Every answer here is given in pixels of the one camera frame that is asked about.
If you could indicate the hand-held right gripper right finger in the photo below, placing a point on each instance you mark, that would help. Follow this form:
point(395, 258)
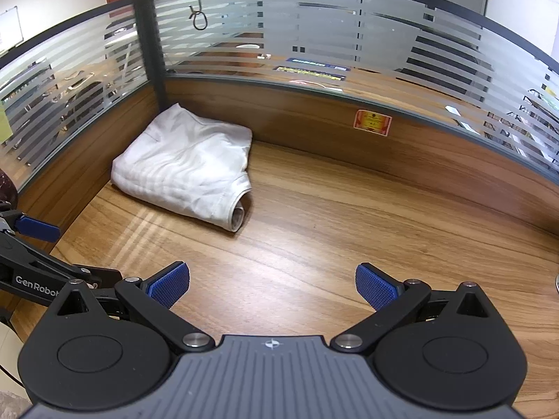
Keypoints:
point(374, 287)

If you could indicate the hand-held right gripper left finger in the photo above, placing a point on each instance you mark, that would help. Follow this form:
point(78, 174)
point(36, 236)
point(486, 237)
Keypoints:
point(171, 284)

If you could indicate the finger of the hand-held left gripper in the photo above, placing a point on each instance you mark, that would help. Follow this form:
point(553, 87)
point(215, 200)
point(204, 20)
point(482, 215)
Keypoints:
point(30, 277)
point(37, 228)

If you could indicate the white shirt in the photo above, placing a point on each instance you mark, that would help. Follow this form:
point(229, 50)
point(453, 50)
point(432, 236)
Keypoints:
point(183, 161)

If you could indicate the dark brown object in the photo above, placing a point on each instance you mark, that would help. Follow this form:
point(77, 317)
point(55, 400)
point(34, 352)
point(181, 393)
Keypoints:
point(6, 190)

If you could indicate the yellow sticky note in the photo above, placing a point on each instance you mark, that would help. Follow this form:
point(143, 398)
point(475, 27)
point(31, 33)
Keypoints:
point(3, 126)

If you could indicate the red and yellow sticker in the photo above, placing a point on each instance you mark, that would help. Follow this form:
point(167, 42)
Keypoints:
point(371, 123)

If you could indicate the black office chair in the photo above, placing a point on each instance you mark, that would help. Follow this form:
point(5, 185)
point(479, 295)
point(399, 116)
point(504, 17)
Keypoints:
point(436, 61)

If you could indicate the wall whiteboard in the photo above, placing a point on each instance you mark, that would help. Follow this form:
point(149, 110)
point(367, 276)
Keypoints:
point(8, 28)

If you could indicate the black partition post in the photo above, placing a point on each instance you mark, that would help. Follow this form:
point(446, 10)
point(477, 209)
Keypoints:
point(148, 52)

